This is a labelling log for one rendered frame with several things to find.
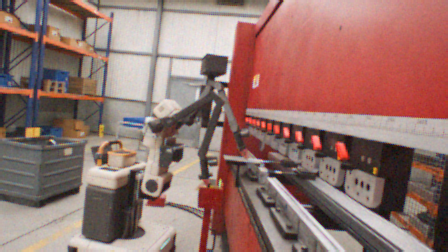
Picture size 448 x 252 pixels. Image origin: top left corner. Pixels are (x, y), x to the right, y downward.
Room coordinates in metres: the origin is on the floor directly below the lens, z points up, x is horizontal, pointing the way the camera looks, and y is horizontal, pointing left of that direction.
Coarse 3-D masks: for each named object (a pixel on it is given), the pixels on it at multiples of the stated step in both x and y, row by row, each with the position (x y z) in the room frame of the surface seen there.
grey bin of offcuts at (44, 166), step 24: (0, 144) 3.35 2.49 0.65; (24, 144) 3.28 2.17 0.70; (48, 144) 4.09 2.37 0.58; (72, 144) 3.72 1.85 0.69; (0, 168) 3.35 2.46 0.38; (24, 168) 3.29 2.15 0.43; (48, 168) 3.37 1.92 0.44; (72, 168) 3.77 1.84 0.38; (0, 192) 3.32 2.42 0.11; (24, 192) 3.28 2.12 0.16; (48, 192) 3.41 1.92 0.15; (72, 192) 3.88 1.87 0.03
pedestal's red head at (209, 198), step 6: (216, 186) 2.26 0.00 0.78; (222, 186) 2.09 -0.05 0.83; (198, 192) 2.23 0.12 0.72; (204, 192) 2.08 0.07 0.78; (210, 192) 2.08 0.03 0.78; (216, 192) 2.09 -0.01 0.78; (198, 198) 2.15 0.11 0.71; (204, 198) 2.08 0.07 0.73; (210, 198) 2.08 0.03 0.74; (216, 198) 2.09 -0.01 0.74; (198, 204) 2.07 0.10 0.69; (204, 204) 2.08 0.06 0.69; (210, 204) 2.08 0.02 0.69; (216, 204) 2.09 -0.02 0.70
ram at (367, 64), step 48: (288, 0) 1.92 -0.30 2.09; (336, 0) 1.13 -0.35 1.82; (384, 0) 0.80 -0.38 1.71; (432, 0) 0.62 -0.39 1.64; (288, 48) 1.76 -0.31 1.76; (336, 48) 1.07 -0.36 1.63; (384, 48) 0.77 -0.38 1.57; (432, 48) 0.60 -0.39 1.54; (288, 96) 1.62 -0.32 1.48; (336, 96) 1.01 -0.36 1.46; (384, 96) 0.74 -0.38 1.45; (432, 96) 0.58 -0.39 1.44; (432, 144) 0.56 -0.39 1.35
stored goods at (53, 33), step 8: (32, 24) 7.49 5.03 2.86; (40, 24) 7.45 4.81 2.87; (32, 32) 7.49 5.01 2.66; (40, 32) 7.44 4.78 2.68; (48, 32) 7.40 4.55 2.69; (56, 32) 7.62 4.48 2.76; (64, 40) 7.96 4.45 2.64; (72, 40) 7.99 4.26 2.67; (80, 40) 8.41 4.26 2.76; (80, 48) 8.40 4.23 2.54; (88, 48) 9.10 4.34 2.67
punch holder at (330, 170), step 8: (328, 136) 1.03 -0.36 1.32; (336, 136) 0.97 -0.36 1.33; (344, 136) 0.91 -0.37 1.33; (352, 136) 0.91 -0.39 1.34; (328, 144) 1.02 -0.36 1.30; (344, 144) 0.91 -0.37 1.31; (328, 152) 1.01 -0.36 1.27; (336, 152) 0.95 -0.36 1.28; (320, 160) 1.06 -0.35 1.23; (328, 160) 0.99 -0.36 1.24; (336, 160) 0.94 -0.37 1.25; (320, 168) 1.05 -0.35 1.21; (328, 168) 0.98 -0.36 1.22; (336, 168) 0.93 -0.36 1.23; (320, 176) 1.04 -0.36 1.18; (328, 176) 0.97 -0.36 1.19; (336, 176) 0.92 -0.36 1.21; (344, 176) 0.91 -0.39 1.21; (336, 184) 0.92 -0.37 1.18; (344, 184) 0.92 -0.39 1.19
